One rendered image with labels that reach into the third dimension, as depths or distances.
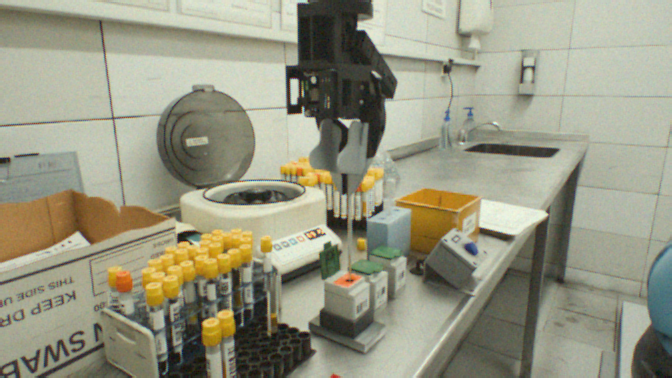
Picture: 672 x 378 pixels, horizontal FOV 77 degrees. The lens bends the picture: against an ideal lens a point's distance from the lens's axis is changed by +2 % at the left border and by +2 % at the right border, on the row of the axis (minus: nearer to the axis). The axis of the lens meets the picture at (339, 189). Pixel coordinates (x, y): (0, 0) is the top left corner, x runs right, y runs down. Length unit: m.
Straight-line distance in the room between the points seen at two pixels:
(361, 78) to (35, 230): 0.60
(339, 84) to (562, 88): 2.48
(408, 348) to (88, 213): 0.56
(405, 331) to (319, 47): 0.38
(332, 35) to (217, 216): 0.41
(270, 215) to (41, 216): 0.37
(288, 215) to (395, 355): 0.33
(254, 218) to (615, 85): 2.40
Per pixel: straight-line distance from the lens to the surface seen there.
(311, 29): 0.45
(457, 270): 0.71
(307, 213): 0.80
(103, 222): 0.79
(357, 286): 0.56
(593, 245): 2.98
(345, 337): 0.57
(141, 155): 0.99
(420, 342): 0.59
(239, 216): 0.72
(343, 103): 0.44
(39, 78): 0.90
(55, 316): 0.58
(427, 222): 0.84
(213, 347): 0.43
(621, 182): 2.88
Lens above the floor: 1.20
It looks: 14 degrees down
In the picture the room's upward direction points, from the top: straight up
